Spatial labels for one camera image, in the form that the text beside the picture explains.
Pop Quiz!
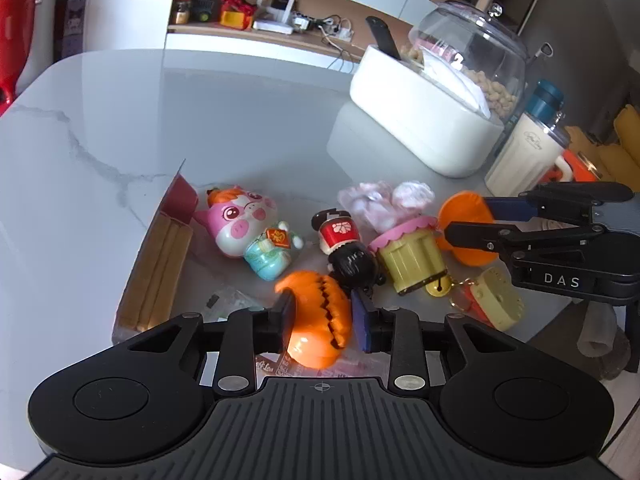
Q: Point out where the glass jar of peanuts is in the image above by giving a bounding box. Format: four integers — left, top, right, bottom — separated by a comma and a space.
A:
407, 1, 527, 122

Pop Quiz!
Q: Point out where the spice jar on shelf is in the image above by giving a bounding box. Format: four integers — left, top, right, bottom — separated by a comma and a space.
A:
174, 0, 192, 25

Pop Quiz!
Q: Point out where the yellow toy truck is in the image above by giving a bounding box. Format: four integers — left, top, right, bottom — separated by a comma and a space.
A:
219, 0, 257, 30

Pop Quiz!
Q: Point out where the orange pumpkin lid half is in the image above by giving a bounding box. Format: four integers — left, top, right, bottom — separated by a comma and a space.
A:
435, 190, 501, 267

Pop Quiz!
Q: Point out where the orange pumpkin shell half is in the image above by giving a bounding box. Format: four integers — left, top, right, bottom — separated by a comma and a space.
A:
274, 270, 352, 370

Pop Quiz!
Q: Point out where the white power strip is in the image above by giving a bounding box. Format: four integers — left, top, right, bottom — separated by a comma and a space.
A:
318, 14, 354, 42

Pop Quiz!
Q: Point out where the white router on shelf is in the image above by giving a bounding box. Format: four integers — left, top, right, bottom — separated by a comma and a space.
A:
252, 0, 295, 36

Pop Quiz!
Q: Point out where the black remote control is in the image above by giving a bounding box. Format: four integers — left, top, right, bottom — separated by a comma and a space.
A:
366, 15, 401, 61

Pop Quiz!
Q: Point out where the cream tumbler cup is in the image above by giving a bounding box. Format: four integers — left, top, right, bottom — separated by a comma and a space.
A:
485, 79, 570, 197

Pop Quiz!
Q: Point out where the pink pig toy figure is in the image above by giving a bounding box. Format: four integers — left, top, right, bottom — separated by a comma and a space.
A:
194, 186, 304, 282

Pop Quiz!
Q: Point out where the black haired doll figure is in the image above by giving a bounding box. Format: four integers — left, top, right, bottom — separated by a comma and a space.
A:
311, 208, 385, 297

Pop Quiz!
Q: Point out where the open wooden drawer box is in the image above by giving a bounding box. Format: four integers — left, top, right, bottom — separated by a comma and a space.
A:
112, 174, 198, 344

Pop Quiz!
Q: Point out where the yellow pink cupcake toy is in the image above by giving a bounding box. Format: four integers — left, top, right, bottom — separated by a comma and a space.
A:
369, 216, 452, 298

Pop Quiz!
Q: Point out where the yellow orange camera keychain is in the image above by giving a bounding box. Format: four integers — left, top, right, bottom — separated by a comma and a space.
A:
425, 266, 525, 332

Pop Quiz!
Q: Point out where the white tissue box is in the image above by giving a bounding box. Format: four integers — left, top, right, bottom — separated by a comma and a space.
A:
349, 44, 503, 178

